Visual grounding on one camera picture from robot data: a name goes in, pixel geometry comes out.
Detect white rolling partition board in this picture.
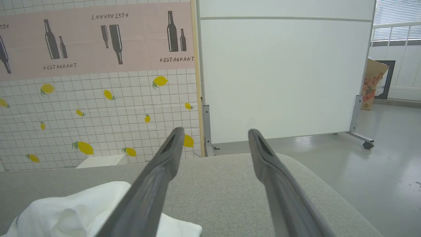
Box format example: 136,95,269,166
196,0,377,145

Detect grey partition foot with caster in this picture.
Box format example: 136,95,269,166
345,95,375,150

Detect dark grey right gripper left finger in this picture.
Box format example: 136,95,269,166
95,127,186,237

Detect wooden panel edge strip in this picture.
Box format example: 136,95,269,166
190,0,205,158

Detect pink restaurant bottle print banner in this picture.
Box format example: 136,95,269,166
0,3,195,81

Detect black rectangular frame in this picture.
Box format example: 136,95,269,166
374,60,396,100

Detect small white box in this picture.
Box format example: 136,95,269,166
75,154,127,169

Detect white garment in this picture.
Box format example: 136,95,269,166
0,181,203,237

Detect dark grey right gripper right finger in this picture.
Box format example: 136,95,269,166
248,129,336,237

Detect grey partition leg bracket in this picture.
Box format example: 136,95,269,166
202,105,221,156

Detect brown printed cardboard box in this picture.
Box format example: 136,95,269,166
361,59,390,111

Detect white window blinds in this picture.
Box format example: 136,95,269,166
371,0,421,42

